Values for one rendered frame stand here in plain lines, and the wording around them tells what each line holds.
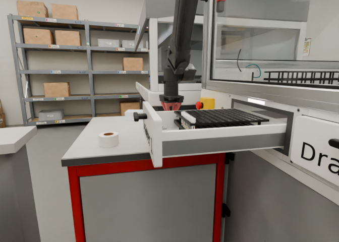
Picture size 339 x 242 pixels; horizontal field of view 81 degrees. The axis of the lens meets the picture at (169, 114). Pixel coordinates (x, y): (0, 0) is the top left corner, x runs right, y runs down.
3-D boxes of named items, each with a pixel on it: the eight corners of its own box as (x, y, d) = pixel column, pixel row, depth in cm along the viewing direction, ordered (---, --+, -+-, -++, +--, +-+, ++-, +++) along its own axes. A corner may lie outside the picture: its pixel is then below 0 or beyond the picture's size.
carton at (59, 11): (52, 19, 353) (50, 2, 347) (56, 24, 382) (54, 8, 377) (77, 21, 366) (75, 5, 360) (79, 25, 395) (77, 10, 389)
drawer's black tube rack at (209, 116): (189, 148, 50) (190, 123, 49) (173, 129, 67) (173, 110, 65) (267, 141, 54) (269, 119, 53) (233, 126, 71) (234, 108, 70)
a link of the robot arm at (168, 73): (160, 65, 77) (168, 64, 72) (175, 65, 80) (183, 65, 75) (161, 83, 78) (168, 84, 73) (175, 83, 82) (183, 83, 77)
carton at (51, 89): (44, 98, 372) (42, 82, 366) (48, 96, 401) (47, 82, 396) (68, 97, 385) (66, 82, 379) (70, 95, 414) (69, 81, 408)
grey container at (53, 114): (38, 121, 376) (37, 112, 373) (43, 118, 404) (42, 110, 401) (62, 120, 389) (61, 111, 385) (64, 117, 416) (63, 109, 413)
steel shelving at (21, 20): (23, 130, 364) (5, 12, 323) (32, 124, 409) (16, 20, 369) (201, 117, 477) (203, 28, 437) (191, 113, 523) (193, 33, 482)
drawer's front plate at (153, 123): (154, 169, 43) (153, 119, 41) (143, 131, 71) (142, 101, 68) (162, 168, 43) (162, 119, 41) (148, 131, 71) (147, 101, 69)
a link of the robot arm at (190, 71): (170, 46, 71) (180, 61, 67) (195, 48, 77) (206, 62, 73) (160, 71, 80) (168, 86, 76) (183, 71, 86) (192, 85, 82)
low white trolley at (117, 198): (82, 340, 77) (60, 158, 62) (101, 224, 137) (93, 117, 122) (219, 304, 89) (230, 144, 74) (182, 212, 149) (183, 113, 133)
